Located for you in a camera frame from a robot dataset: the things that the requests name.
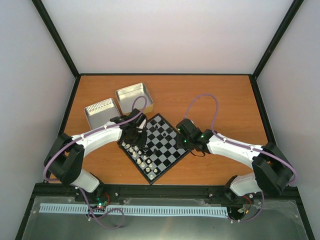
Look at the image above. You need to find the black and silver chessboard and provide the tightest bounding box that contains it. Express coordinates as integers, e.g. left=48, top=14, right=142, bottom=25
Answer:
left=117, top=113, right=190, bottom=185

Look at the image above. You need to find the purple cable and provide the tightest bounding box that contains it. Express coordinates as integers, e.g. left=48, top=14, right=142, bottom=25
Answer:
left=184, top=93, right=300, bottom=223
left=42, top=95, right=148, bottom=230

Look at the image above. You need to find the light blue slotted cable duct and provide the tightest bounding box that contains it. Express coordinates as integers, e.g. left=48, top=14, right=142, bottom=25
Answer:
left=38, top=203, right=228, bottom=218

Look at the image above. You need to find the black aluminium frame rail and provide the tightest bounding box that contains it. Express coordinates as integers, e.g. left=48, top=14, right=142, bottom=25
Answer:
left=32, top=183, right=298, bottom=201

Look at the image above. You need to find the gold metal tin base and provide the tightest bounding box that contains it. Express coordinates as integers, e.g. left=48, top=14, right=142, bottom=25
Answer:
left=115, top=82, right=154, bottom=115

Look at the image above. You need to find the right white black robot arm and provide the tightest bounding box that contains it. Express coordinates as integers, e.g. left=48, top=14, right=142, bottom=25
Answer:
left=176, top=118, right=297, bottom=201

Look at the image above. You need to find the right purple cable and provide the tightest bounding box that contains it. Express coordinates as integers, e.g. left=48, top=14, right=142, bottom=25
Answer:
left=184, top=93, right=300, bottom=223

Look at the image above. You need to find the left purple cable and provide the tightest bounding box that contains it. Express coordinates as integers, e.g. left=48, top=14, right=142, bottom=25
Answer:
left=42, top=95, right=148, bottom=230

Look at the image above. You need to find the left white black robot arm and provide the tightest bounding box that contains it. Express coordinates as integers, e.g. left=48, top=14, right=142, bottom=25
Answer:
left=43, top=108, right=148, bottom=202

